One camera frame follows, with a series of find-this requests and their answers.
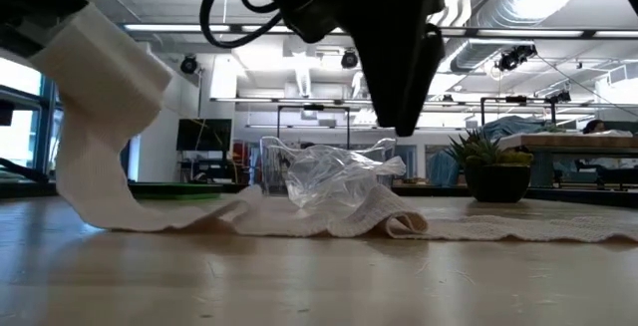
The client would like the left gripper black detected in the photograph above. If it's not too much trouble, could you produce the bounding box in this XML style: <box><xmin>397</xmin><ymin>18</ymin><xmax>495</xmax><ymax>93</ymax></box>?
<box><xmin>0</xmin><ymin>0</ymin><xmax>90</xmax><ymax>62</ymax></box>

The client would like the clear plastic bag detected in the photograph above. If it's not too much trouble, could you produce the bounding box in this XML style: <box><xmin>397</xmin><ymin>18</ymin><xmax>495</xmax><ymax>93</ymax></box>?
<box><xmin>283</xmin><ymin>144</ymin><xmax>408</xmax><ymax>213</ymax></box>

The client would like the white elastic bandage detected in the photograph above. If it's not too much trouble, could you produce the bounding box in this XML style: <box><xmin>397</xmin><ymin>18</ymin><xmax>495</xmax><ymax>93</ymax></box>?
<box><xmin>27</xmin><ymin>4</ymin><xmax>638</xmax><ymax>245</ymax></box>

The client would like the black metal stand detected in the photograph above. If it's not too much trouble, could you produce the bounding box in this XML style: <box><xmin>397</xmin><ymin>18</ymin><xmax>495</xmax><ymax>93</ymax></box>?
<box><xmin>479</xmin><ymin>95</ymin><xmax>558</xmax><ymax>133</ymax></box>
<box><xmin>276</xmin><ymin>103</ymin><xmax>352</xmax><ymax>151</ymax></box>

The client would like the black track light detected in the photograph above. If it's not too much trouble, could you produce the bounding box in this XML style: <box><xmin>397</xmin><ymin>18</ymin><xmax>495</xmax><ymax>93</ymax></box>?
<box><xmin>495</xmin><ymin>44</ymin><xmax>538</xmax><ymax>73</ymax></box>

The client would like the large window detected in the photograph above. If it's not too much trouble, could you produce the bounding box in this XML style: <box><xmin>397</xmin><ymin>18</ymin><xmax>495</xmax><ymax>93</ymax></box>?
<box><xmin>0</xmin><ymin>56</ymin><xmax>66</xmax><ymax>182</ymax></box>

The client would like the potted succulent plant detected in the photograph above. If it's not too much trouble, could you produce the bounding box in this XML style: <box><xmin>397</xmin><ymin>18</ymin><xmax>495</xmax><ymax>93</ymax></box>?
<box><xmin>445</xmin><ymin>129</ymin><xmax>534</xmax><ymax>203</ymax></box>

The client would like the ceiling light strip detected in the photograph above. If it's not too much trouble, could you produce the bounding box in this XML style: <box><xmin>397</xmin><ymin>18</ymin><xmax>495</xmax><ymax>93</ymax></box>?
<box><xmin>122</xmin><ymin>22</ymin><xmax>233</xmax><ymax>33</ymax></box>

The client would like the clear plastic bin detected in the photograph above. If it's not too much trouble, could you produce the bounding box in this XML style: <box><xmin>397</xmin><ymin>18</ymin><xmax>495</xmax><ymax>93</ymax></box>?
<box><xmin>258</xmin><ymin>135</ymin><xmax>398</xmax><ymax>197</ymax></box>

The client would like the wooden workbench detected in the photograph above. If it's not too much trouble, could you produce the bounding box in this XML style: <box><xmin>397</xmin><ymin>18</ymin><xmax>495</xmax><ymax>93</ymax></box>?
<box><xmin>497</xmin><ymin>133</ymin><xmax>638</xmax><ymax>167</ymax></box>

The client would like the red cabinet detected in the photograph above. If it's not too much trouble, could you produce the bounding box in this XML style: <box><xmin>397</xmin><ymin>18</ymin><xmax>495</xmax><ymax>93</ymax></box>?
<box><xmin>231</xmin><ymin>140</ymin><xmax>255</xmax><ymax>167</ymax></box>

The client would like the person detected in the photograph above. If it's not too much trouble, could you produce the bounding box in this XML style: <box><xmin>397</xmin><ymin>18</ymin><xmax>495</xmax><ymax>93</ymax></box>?
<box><xmin>581</xmin><ymin>119</ymin><xmax>607</xmax><ymax>136</ymax></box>

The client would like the black monitor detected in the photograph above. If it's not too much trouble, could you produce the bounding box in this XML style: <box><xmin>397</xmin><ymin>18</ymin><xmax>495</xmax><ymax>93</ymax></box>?
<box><xmin>175</xmin><ymin>118</ymin><xmax>234</xmax><ymax>153</ymax></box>

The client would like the green container lid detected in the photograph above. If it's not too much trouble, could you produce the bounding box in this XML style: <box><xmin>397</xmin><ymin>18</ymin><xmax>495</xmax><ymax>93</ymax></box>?
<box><xmin>128</xmin><ymin>181</ymin><xmax>223</xmax><ymax>201</ymax></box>

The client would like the silver ventilation duct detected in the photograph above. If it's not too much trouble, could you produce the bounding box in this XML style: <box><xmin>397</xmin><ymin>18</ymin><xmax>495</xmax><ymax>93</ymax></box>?
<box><xmin>448</xmin><ymin>0</ymin><xmax>589</xmax><ymax>73</ymax></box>

